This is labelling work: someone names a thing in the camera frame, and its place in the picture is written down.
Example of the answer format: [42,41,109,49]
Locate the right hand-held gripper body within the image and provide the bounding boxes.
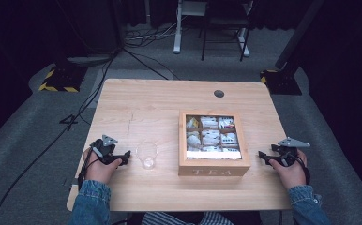
[271,137,311,168]

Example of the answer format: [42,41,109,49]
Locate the person's right hand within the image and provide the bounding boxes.
[268,148,309,191]

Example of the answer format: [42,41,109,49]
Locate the group of tea bags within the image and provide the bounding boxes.
[185,115,243,160]

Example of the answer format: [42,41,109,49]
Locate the bundle of floor cables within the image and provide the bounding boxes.
[124,15,189,49]

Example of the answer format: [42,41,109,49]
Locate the clear plastic cup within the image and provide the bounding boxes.
[134,141,159,171]

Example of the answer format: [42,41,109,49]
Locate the thin black floor cable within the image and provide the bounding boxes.
[122,47,181,82]

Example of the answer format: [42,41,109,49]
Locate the white desk frame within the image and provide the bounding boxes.
[173,0,251,58]

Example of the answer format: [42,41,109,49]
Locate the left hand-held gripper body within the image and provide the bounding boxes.
[89,134,119,165]

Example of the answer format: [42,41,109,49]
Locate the long black floor cable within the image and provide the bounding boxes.
[0,50,121,225]

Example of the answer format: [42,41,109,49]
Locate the wooden tea box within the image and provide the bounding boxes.
[177,109,252,178]

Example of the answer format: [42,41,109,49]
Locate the left hand-held gripper black cable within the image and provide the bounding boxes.
[77,145,99,190]

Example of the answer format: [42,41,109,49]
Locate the person's striped clothing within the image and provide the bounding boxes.
[141,210,235,225]

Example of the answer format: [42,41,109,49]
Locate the right hand-held gripper black cable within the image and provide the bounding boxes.
[294,153,311,186]

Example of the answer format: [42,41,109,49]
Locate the black stand base striped edge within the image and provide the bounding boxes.
[38,63,88,94]
[259,68,303,96]

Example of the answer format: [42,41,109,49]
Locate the slanted dark metal pole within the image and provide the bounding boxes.
[274,0,326,71]

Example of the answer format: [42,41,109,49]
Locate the hand-held gripper black cable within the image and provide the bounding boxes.
[77,145,99,190]
[294,153,311,186]

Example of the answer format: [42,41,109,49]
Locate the person's left hand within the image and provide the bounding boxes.
[82,147,123,186]

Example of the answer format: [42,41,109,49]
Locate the black metal chair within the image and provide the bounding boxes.
[200,0,252,63]

